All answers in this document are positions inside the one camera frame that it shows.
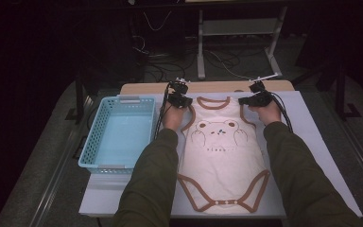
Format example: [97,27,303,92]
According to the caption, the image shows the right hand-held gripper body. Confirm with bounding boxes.
[249,73,279,107]

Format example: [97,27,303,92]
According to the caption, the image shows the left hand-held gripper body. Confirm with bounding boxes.
[167,78,191,107]

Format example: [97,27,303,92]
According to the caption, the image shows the cream baby bodysuit brown trim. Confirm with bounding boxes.
[177,96,271,215]

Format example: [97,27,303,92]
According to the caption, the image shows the light blue plastic basket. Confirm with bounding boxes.
[77,96,156,175]

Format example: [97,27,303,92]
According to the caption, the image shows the person's left hand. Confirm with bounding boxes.
[163,102,188,131]

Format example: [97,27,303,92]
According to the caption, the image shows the person's right hand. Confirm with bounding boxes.
[249,102,282,126]

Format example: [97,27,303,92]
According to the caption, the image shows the wooden table edge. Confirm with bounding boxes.
[120,79,295,96]

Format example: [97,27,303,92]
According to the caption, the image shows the white metal stand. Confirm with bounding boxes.
[197,6,288,80]

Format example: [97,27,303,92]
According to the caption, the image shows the black metal stand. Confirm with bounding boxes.
[335,62,362,121]
[65,70,91,124]

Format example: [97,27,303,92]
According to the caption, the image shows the tangle of floor cables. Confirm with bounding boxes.
[131,34,266,83]

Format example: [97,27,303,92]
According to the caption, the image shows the white hanging cable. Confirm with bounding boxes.
[143,10,173,32]

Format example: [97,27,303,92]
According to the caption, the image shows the grey floor rail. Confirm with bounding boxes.
[27,94,93,227]
[320,91,363,202]

